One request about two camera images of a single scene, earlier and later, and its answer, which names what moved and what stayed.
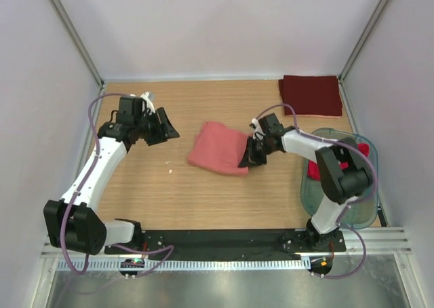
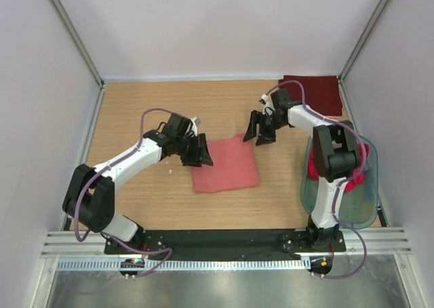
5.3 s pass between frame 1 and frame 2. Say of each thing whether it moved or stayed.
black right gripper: moved
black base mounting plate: stayed
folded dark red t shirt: stayed
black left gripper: moved
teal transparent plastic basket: stayed
